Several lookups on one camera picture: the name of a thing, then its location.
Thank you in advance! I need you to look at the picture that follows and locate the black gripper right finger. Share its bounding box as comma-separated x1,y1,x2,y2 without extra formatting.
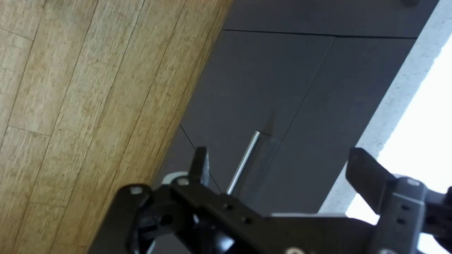
344,146,395,215

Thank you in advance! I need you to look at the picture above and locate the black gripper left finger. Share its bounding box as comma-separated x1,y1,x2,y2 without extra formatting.
188,145,212,186

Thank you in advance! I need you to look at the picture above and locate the dark grey neighbouring cupboard door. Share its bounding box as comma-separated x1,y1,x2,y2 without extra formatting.
223,0,440,39

